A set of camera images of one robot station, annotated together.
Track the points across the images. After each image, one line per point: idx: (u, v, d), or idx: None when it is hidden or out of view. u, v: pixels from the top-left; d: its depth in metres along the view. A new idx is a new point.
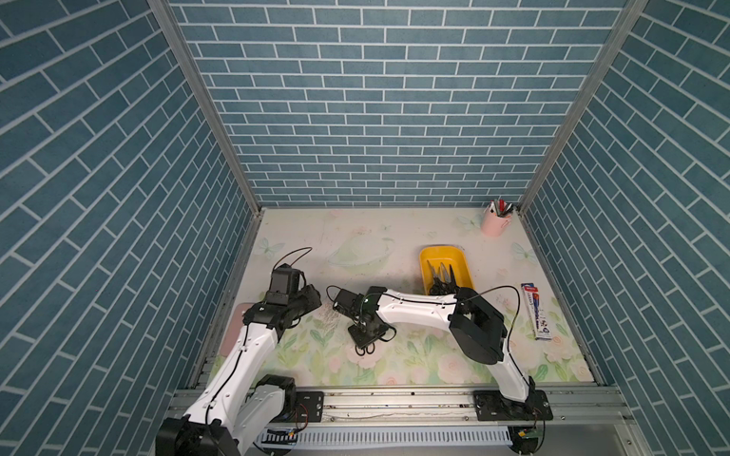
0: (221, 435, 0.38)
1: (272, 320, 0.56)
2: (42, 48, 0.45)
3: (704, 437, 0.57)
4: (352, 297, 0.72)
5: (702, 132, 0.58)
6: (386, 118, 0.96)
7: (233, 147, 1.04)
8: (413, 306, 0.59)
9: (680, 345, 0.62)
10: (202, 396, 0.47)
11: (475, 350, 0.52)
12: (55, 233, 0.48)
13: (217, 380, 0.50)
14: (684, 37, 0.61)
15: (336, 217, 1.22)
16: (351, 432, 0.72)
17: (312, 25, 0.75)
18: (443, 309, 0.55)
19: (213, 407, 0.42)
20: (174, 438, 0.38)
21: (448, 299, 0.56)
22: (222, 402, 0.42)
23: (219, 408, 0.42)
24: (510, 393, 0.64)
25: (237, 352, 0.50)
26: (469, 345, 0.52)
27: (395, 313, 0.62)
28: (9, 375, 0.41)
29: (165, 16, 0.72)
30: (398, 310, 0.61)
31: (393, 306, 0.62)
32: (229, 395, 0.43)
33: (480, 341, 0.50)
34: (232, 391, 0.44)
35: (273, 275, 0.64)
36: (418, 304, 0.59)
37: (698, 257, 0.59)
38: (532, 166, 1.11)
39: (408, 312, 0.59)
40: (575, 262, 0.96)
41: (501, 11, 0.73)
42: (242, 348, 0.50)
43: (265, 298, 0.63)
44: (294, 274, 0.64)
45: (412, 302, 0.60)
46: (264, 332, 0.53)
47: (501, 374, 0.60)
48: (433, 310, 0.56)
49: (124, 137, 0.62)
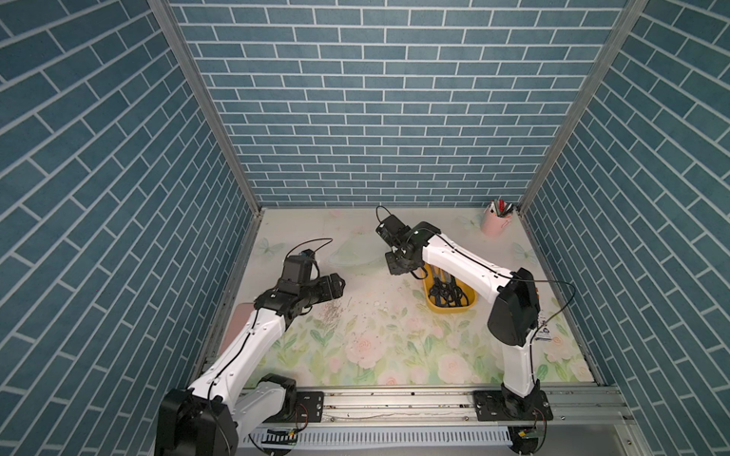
0: (221, 411, 0.39)
1: (280, 308, 0.56)
2: (42, 47, 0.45)
3: (704, 438, 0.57)
4: (397, 227, 0.70)
5: (702, 132, 0.58)
6: (386, 118, 0.96)
7: (233, 147, 1.04)
8: (463, 259, 0.58)
9: (680, 345, 0.62)
10: (207, 372, 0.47)
11: (504, 327, 0.53)
12: (55, 233, 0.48)
13: (223, 358, 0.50)
14: (684, 37, 0.61)
15: (336, 217, 1.22)
16: (352, 432, 0.72)
17: (313, 25, 0.75)
18: (495, 277, 0.54)
19: (217, 383, 0.42)
20: (175, 409, 0.39)
21: (504, 271, 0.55)
22: (226, 381, 0.43)
23: (221, 386, 0.42)
24: (512, 384, 0.65)
25: (244, 334, 0.50)
26: (497, 318, 0.53)
27: (441, 258, 0.60)
28: (9, 375, 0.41)
29: (165, 16, 0.72)
30: (446, 256, 0.59)
31: (444, 250, 0.60)
32: (232, 375, 0.44)
33: (514, 322, 0.50)
34: (236, 372, 0.44)
35: (285, 263, 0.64)
36: (470, 261, 0.57)
37: (698, 257, 0.59)
38: (532, 166, 1.11)
39: (454, 263, 0.58)
40: (575, 262, 0.96)
41: (502, 11, 0.73)
42: (250, 332, 0.51)
43: (278, 286, 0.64)
44: (306, 263, 0.63)
45: (463, 256, 0.58)
46: (273, 319, 0.54)
47: (515, 364, 0.61)
48: (484, 273, 0.55)
49: (124, 137, 0.62)
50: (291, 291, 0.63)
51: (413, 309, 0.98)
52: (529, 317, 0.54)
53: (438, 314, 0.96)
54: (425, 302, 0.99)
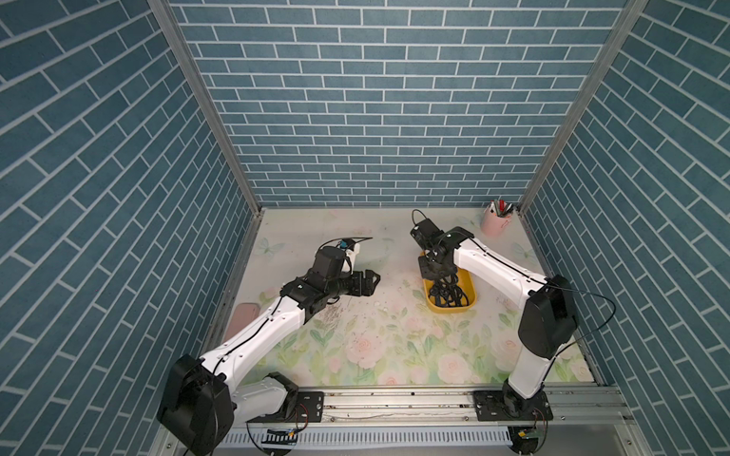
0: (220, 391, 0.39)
1: (304, 300, 0.56)
2: (42, 48, 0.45)
3: (705, 438, 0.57)
4: (432, 229, 0.71)
5: (702, 132, 0.58)
6: (386, 118, 0.96)
7: (233, 147, 1.04)
8: (494, 262, 0.57)
9: (680, 345, 0.62)
10: (219, 348, 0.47)
11: (536, 335, 0.50)
12: (55, 232, 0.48)
13: (238, 338, 0.47)
14: (684, 37, 0.61)
15: (336, 217, 1.22)
16: (351, 432, 0.72)
17: (313, 25, 0.75)
18: (528, 281, 0.52)
19: (225, 360, 0.43)
20: (182, 376, 0.41)
21: (538, 275, 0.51)
22: (234, 361, 0.43)
23: (228, 365, 0.43)
24: (518, 384, 0.65)
25: (262, 319, 0.51)
26: (528, 324, 0.51)
27: (471, 262, 0.60)
28: (9, 375, 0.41)
29: (165, 16, 0.72)
30: (476, 258, 0.59)
31: (476, 254, 0.60)
32: (240, 357, 0.44)
33: (546, 329, 0.48)
34: (244, 354, 0.45)
35: (317, 256, 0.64)
36: (503, 265, 0.56)
37: (698, 257, 0.59)
38: (532, 166, 1.11)
39: (487, 267, 0.57)
40: (575, 262, 0.96)
41: (502, 11, 0.73)
42: (269, 317, 0.51)
43: (305, 278, 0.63)
44: (337, 259, 0.61)
45: (495, 260, 0.57)
46: (295, 310, 0.53)
47: (530, 370, 0.59)
48: (515, 276, 0.53)
49: (124, 137, 0.62)
50: (317, 284, 0.63)
51: (413, 309, 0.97)
52: (566, 329, 0.50)
53: (438, 314, 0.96)
54: (426, 302, 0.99)
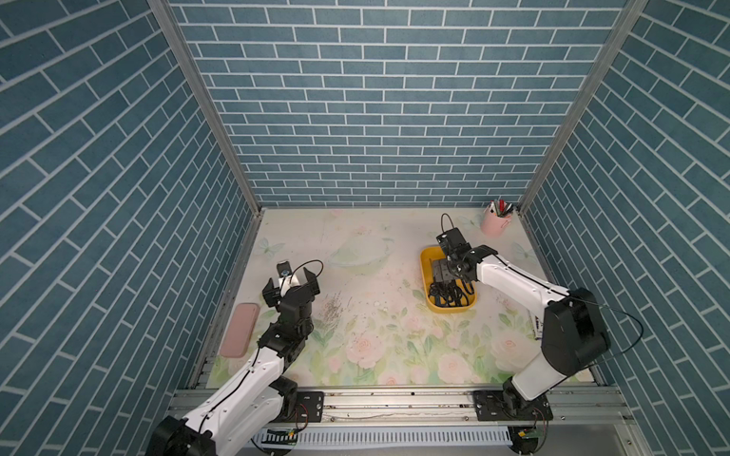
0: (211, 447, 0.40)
1: (283, 350, 0.58)
2: (42, 48, 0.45)
3: (704, 437, 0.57)
4: (461, 241, 0.72)
5: (701, 132, 0.58)
6: (386, 118, 0.96)
7: (233, 147, 1.04)
8: (517, 276, 0.57)
9: (680, 344, 0.62)
10: (202, 404, 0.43)
11: (560, 350, 0.48)
12: (55, 232, 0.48)
13: (220, 392, 0.48)
14: (684, 37, 0.61)
15: (336, 217, 1.22)
16: (352, 432, 0.72)
17: (313, 25, 0.75)
18: (547, 293, 0.52)
19: (209, 417, 0.44)
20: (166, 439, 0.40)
21: (561, 288, 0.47)
22: (220, 416, 0.44)
23: (214, 421, 0.43)
24: (521, 386, 0.65)
25: (243, 372, 0.52)
26: (553, 340, 0.49)
27: (493, 276, 0.62)
28: (9, 375, 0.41)
29: (165, 16, 0.72)
30: (498, 274, 0.60)
31: (496, 267, 0.61)
32: (225, 411, 0.45)
33: (570, 343, 0.46)
34: (229, 408, 0.46)
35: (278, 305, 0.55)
36: (524, 277, 0.57)
37: (698, 257, 0.59)
38: (532, 166, 1.11)
39: (508, 282, 0.58)
40: (575, 262, 0.96)
41: (501, 11, 0.73)
42: (249, 369, 0.53)
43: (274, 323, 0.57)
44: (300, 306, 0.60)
45: (516, 273, 0.58)
46: (274, 359, 0.56)
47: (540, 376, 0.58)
48: (535, 288, 0.54)
49: (124, 137, 0.62)
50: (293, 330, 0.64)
51: (414, 309, 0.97)
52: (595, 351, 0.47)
53: (438, 314, 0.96)
54: (425, 302, 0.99)
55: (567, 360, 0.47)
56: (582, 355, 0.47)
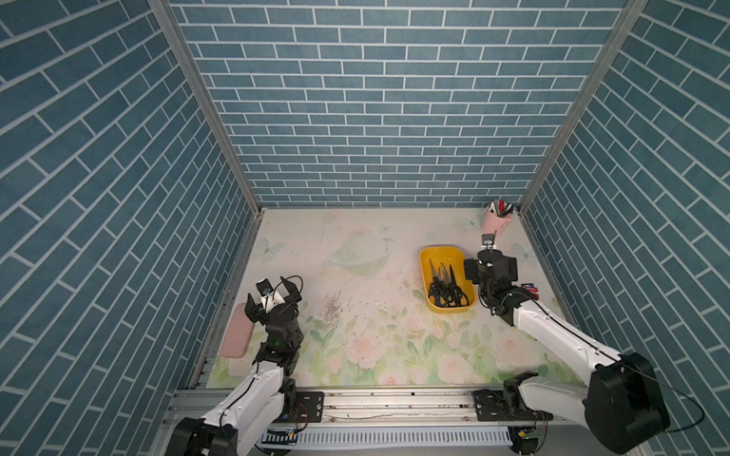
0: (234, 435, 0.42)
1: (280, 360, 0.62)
2: (43, 48, 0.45)
3: (704, 437, 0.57)
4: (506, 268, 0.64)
5: (701, 132, 0.58)
6: (386, 118, 0.96)
7: (233, 147, 1.04)
8: (559, 331, 0.53)
9: (680, 345, 0.62)
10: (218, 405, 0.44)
11: (610, 421, 0.42)
12: (56, 232, 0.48)
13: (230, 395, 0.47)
14: (684, 38, 0.61)
15: (336, 217, 1.22)
16: (352, 432, 0.72)
17: (313, 25, 0.75)
18: (596, 355, 0.46)
19: (227, 413, 0.46)
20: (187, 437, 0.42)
21: (611, 351, 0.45)
22: (236, 413, 0.46)
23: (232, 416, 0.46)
24: (526, 393, 0.64)
25: (248, 377, 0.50)
26: (600, 408, 0.44)
27: (534, 326, 0.57)
28: (9, 375, 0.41)
29: (165, 16, 0.72)
30: (538, 323, 0.56)
31: (537, 316, 0.57)
32: (241, 408, 0.48)
33: (624, 418, 0.41)
34: (243, 406, 0.49)
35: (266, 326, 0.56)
36: (567, 332, 0.52)
37: (698, 257, 0.59)
38: (532, 166, 1.11)
39: (549, 333, 0.54)
40: (575, 262, 0.96)
41: (501, 12, 0.73)
42: (253, 374, 0.57)
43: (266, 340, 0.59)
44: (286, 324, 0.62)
45: (559, 326, 0.53)
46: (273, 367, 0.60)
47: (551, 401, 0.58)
48: (581, 347, 0.49)
49: (124, 138, 0.62)
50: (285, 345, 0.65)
51: (414, 309, 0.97)
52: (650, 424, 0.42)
53: (438, 314, 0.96)
54: (426, 303, 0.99)
55: (621, 436, 0.41)
56: (636, 430, 0.41)
